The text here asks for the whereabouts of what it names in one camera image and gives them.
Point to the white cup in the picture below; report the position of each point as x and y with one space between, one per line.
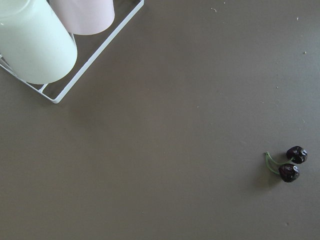
34 42

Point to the pink cup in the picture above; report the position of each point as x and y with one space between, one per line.
84 17

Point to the pair of dark cherries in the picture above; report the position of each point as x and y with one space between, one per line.
287 171

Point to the white wire cup rack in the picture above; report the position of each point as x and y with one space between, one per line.
89 48

